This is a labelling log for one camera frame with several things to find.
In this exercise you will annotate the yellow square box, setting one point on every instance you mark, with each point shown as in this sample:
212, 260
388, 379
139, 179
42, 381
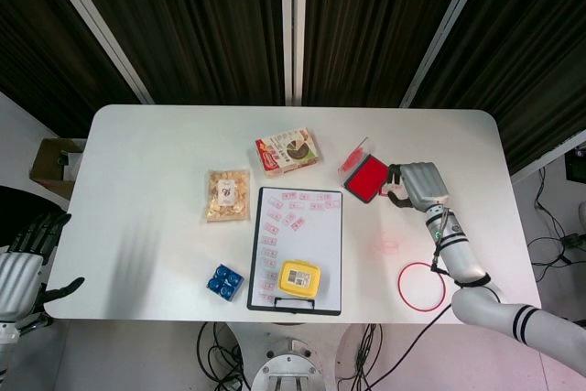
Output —
298, 277

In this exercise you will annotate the white slanted frame post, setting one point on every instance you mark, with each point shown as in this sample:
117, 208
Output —
446, 29
96, 29

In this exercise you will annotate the white upright frame post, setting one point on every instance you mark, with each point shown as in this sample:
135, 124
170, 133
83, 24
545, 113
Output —
293, 24

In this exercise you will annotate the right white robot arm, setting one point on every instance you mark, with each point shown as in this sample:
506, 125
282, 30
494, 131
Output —
476, 304

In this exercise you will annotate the blue toy building block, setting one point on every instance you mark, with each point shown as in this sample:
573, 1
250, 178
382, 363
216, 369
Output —
224, 282

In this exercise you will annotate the clear bag of snacks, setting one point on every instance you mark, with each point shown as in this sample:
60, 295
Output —
227, 196

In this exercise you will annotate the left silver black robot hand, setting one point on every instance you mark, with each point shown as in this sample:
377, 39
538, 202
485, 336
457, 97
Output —
18, 276

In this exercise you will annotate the white paper with red stamps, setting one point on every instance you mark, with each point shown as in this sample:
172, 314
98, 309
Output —
316, 244

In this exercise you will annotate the white frame beam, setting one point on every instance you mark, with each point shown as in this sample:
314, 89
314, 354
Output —
545, 157

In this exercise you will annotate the red ink pad clear lid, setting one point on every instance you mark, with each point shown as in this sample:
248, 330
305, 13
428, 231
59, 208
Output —
368, 178

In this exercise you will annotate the grey robot torso column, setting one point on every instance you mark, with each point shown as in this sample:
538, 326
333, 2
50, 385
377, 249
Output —
290, 366

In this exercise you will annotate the small red stamp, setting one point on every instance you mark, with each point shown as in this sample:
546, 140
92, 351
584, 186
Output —
387, 189

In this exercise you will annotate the black electronic device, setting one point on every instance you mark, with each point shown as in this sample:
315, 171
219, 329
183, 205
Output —
576, 164

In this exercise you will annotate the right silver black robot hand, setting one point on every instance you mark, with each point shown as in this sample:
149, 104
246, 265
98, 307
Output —
426, 185

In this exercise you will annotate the brown cardboard box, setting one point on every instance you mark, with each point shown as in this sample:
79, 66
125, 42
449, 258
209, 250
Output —
48, 166

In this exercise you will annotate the black clipboard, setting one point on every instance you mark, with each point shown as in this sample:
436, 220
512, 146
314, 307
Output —
320, 311

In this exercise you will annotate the dark pleated curtain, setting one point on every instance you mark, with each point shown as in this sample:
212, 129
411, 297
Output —
197, 20

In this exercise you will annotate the printed snack carton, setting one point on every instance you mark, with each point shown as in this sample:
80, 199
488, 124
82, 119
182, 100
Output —
288, 153

